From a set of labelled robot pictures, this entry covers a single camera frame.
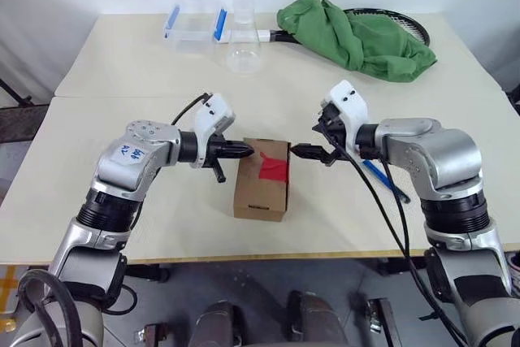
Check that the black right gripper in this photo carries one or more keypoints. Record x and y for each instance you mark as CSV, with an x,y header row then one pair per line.
x,y
333,123

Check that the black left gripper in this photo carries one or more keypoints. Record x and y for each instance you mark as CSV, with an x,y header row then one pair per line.
x,y
217,150

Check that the brown cardboard box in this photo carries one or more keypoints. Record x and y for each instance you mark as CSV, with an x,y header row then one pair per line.
x,y
260,196

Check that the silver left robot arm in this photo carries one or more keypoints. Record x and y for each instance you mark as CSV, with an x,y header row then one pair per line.
x,y
122,176

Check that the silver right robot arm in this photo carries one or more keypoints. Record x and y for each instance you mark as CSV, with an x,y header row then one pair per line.
x,y
447,152

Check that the red tape strip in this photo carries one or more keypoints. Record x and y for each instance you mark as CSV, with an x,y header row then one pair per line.
x,y
274,170

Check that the blue pen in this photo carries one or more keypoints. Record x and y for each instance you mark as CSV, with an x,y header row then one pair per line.
x,y
382,178

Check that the green cloth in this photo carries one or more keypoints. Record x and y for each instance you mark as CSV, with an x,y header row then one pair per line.
x,y
357,38

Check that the clear glass conical flask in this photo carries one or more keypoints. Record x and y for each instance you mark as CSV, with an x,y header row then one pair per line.
x,y
243,38

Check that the clear plastic container blue clips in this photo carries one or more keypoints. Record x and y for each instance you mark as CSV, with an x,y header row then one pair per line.
x,y
191,22

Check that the black racket white grip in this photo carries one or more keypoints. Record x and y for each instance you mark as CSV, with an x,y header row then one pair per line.
x,y
414,26

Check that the dark rounded shape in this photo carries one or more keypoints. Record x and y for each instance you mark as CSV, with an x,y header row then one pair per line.
x,y
219,322
315,318

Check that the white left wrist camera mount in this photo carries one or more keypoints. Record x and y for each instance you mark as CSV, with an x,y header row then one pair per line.
x,y
215,113

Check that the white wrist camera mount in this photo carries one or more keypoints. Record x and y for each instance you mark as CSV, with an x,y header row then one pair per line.
x,y
215,113
349,103

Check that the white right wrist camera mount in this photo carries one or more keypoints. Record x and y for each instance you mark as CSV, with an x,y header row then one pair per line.
x,y
349,103

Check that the black metal table frame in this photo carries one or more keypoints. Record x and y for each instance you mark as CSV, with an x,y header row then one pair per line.
x,y
14,93

